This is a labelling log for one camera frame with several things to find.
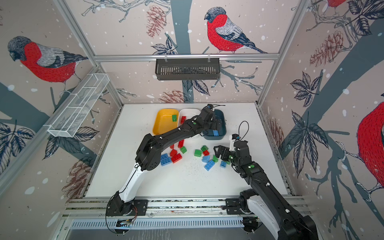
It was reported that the dark teal plastic bin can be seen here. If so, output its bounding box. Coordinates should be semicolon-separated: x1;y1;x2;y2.
202;110;227;141

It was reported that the white plastic bin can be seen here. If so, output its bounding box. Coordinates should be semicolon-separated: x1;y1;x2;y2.
178;108;201;126

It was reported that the red lego long top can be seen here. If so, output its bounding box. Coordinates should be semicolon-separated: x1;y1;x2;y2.
178;140;184;149

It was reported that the yellow plastic bin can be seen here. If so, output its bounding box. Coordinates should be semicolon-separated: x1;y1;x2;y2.
153;109;179;135

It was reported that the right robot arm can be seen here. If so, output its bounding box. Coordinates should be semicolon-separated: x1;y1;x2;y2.
214;134;319;240

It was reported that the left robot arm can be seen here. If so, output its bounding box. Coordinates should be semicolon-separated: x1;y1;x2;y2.
106;104;222;217

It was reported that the small blue lego right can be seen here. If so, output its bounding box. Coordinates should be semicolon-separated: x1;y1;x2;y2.
220;161;227;168

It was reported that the small blue lego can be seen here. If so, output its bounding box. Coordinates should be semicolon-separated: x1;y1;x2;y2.
220;161;227;168
202;156;210;163

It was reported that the green lego small right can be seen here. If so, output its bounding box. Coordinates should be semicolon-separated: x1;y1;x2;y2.
213;155;219;163

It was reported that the small blue lego centre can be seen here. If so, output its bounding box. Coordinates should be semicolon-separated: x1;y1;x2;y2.
202;156;210;163

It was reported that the blue lego pair left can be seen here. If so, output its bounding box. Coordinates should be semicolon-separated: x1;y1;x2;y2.
161;154;172;166

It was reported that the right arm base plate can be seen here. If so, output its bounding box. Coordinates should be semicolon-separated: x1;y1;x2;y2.
222;198;253;215

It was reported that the black hanging wire basket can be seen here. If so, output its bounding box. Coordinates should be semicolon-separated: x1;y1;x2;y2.
155;58;221;81

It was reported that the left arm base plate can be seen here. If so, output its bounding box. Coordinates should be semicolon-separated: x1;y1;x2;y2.
106;199;149;217

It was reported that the white mesh wall shelf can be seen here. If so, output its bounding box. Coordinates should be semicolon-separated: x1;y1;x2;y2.
48;73;110;138

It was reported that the aluminium front rail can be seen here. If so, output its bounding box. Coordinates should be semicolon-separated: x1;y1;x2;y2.
61;195;313;218

